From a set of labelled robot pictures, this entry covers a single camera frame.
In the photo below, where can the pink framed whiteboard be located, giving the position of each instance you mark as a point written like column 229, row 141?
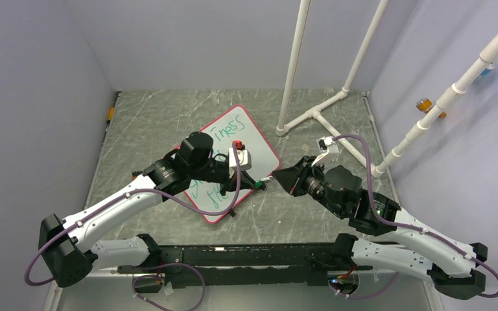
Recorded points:
column 235, row 124

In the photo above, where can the orange wall knob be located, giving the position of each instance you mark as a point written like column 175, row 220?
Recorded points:
column 424, row 105

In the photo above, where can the blue wall knob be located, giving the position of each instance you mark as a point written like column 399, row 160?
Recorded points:
column 488, row 69

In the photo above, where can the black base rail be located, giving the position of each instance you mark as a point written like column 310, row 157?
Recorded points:
column 245, row 264

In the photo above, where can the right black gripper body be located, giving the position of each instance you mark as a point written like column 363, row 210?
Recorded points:
column 305, row 174

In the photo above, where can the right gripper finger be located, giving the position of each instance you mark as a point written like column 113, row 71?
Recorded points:
column 289, row 182
column 292, row 170

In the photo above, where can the white diagonal pipe rail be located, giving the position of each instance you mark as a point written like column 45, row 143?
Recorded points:
column 452, row 94

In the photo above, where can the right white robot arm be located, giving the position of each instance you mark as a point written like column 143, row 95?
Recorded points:
column 422, row 252

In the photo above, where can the white PVC pipe frame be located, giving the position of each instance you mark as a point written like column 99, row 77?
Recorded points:
column 338, row 49

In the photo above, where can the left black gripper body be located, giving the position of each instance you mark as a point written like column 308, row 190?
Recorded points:
column 227, row 186

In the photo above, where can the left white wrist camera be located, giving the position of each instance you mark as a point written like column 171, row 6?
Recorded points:
column 239, row 158

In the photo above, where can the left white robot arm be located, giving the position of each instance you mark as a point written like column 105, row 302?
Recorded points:
column 73, row 246

